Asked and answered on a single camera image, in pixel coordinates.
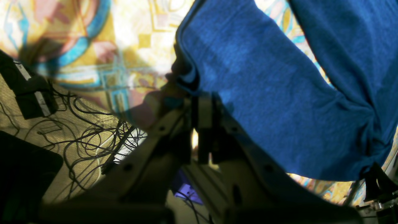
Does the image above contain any black power adapter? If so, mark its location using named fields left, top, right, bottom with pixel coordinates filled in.
left=0, top=51, right=59, bottom=120

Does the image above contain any blue long-sleeve T-shirt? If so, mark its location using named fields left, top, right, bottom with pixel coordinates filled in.
left=172, top=0, right=398, bottom=181

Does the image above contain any patterned tile tablecloth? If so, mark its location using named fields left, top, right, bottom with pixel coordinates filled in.
left=1, top=0, right=347, bottom=203

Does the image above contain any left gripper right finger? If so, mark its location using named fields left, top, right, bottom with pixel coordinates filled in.
left=197, top=93, right=363, bottom=224

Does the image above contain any purple box on floor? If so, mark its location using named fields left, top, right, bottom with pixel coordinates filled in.
left=170, top=169, right=203, bottom=205

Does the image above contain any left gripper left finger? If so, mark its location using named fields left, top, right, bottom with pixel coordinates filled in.
left=39, top=97, right=199, bottom=224

